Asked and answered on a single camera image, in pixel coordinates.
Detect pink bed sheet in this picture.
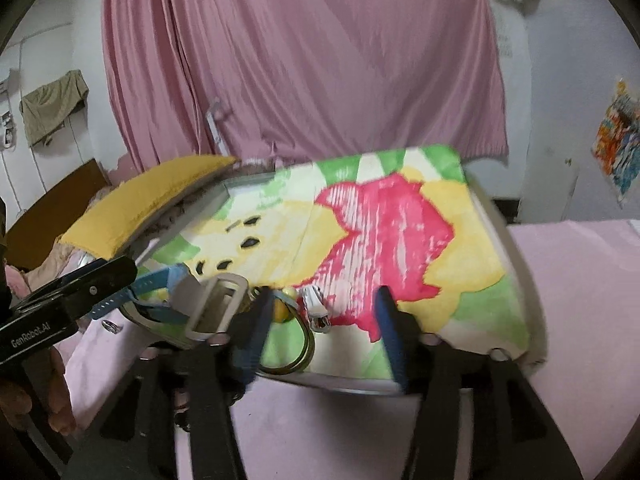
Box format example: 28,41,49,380
65,220,640,480

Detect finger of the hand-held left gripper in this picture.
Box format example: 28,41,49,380
20,255,138,322

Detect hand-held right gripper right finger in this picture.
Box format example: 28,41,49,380
375,285,583,480

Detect white window handle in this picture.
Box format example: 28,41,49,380
206,99,232,155

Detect olive hanging cloth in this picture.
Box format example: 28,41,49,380
20,70,90,149

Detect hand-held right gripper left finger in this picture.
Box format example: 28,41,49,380
100,287,277,480

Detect colourful wall poster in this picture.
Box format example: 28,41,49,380
591,79,640,207

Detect white black hair clip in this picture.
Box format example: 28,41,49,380
298,285,332,334

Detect wall socket with charger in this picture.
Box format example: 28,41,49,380
0,79,17,150

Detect yellow pillow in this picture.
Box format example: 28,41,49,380
57,155,239,257

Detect peach blanket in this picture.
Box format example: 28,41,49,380
5,247,83,293

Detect person's left hand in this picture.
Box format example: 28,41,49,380
0,347,78,437

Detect beige hair claw clip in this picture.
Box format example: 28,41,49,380
170,272,251,342

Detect pink curtain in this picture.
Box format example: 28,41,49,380
102,0,509,172

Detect grey cardboard box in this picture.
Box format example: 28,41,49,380
120,157,548,397

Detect brown hair tie yellow bead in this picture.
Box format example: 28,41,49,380
259,287,317,374

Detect wooden headboard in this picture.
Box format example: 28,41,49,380
5,159,112,267

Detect blue watch strap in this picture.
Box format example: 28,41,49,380
90,264,201,327

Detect floral printed cloth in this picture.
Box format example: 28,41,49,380
155,144,531,379

